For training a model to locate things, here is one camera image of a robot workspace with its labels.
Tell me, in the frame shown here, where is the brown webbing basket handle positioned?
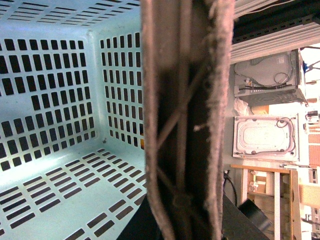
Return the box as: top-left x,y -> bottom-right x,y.
141,0 -> 235,240

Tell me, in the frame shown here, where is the turquoise plastic basket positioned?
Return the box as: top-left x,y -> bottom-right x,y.
0,0 -> 146,240

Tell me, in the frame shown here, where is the white appliance back lower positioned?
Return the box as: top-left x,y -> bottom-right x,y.
232,114 -> 300,162

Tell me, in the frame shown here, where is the white appliance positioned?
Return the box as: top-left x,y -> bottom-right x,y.
232,114 -> 300,162
234,48 -> 307,107

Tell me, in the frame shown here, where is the white appliance back upper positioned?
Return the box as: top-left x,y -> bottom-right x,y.
234,48 -> 307,107

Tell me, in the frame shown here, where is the wooden shelf frame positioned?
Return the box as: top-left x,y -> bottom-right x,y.
230,164 -> 303,240

